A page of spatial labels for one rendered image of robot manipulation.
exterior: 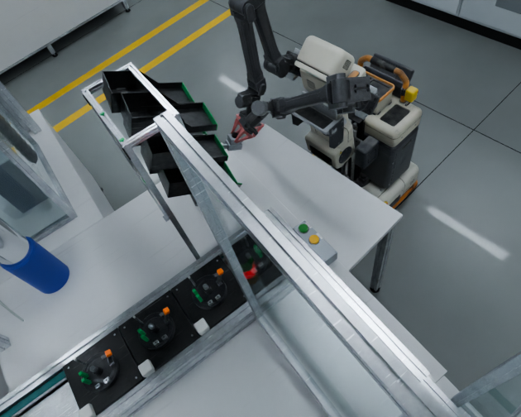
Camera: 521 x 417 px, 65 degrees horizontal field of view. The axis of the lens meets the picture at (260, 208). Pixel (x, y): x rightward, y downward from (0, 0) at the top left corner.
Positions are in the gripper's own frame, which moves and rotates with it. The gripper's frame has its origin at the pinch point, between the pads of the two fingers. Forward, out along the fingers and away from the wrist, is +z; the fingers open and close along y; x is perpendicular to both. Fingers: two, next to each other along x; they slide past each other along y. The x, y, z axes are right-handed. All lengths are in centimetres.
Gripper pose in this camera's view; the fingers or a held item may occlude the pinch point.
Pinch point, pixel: (234, 137)
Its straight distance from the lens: 176.5
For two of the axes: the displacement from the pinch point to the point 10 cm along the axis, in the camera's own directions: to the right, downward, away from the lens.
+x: 5.7, 3.0, 7.7
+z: -7.2, 6.4, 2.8
